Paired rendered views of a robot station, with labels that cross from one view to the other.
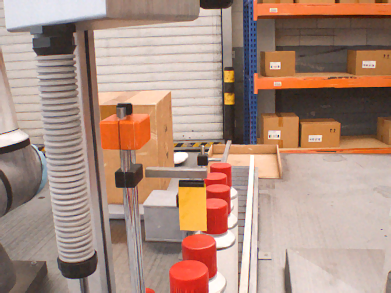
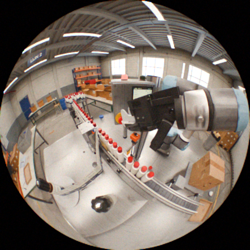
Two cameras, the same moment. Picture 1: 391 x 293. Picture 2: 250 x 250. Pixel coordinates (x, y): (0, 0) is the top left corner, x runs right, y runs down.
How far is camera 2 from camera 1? 62 cm
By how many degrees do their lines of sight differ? 106
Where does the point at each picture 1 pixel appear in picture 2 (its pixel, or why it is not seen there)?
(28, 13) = not seen: hidden behind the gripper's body
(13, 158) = (179, 140)
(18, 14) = not seen: hidden behind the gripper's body
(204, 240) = (119, 149)
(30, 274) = (164, 152)
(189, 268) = (115, 143)
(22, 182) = (176, 144)
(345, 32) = not seen: outside the picture
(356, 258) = (131, 209)
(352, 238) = (145, 222)
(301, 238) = (155, 212)
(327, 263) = (135, 203)
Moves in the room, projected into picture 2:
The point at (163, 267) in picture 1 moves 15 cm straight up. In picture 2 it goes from (162, 177) to (170, 172)
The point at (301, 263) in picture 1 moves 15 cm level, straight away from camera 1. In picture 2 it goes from (139, 198) to (153, 210)
